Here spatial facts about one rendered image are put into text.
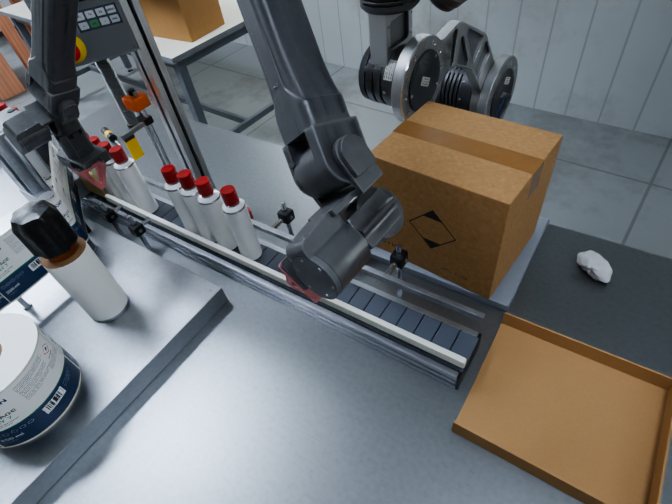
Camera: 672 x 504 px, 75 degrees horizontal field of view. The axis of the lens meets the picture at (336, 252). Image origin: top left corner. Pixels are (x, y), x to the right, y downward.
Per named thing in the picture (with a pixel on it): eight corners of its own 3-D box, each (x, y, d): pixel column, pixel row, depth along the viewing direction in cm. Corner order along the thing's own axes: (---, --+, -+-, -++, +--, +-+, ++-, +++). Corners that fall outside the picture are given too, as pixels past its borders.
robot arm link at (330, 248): (354, 125, 42) (312, 154, 49) (275, 193, 37) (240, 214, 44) (422, 221, 45) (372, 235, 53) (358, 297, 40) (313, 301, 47)
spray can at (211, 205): (215, 248, 110) (184, 184, 95) (229, 235, 112) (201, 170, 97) (230, 255, 107) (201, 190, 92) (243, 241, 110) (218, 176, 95)
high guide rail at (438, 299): (118, 172, 126) (116, 168, 125) (122, 169, 127) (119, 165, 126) (482, 322, 78) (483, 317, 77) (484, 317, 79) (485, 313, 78)
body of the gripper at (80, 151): (86, 172, 92) (67, 142, 87) (59, 161, 97) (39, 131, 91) (111, 156, 96) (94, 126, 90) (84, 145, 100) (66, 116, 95)
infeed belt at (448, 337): (19, 167, 156) (12, 158, 153) (40, 155, 160) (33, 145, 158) (460, 382, 82) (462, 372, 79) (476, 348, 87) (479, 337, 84)
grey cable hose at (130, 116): (126, 129, 117) (84, 49, 102) (137, 122, 119) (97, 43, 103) (134, 132, 115) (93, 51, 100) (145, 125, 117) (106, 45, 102)
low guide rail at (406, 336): (107, 201, 126) (103, 195, 125) (110, 198, 127) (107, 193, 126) (463, 369, 78) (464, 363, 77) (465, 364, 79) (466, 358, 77)
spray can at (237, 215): (237, 258, 106) (209, 193, 91) (251, 244, 109) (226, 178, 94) (253, 265, 104) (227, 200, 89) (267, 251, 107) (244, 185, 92)
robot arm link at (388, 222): (418, 211, 46) (382, 172, 46) (383, 253, 43) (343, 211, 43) (386, 232, 52) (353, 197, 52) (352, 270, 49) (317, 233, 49)
